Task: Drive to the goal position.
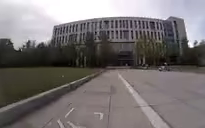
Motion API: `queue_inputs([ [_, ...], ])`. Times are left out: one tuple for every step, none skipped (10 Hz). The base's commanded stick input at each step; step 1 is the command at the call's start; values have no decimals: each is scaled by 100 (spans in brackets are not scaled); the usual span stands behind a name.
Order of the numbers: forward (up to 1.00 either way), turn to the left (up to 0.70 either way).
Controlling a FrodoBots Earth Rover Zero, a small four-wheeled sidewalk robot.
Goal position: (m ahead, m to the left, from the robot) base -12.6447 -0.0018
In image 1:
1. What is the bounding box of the grey concrete kerb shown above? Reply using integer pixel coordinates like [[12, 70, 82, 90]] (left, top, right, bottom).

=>
[[0, 69, 106, 128]]

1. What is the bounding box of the grey concrete pavement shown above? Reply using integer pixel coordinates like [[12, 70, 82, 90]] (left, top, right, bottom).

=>
[[4, 68, 205, 128]]

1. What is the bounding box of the green grass field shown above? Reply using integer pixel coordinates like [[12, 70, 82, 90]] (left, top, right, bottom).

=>
[[0, 66, 103, 111]]

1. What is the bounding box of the large pale gridded building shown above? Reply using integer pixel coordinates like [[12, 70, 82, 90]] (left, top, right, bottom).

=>
[[50, 15, 188, 66]]

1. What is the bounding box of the vehicle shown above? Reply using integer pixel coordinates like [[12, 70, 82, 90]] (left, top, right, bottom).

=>
[[157, 63, 172, 72]]

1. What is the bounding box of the row of trees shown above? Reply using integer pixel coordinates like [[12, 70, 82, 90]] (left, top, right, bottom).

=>
[[0, 32, 205, 69]]

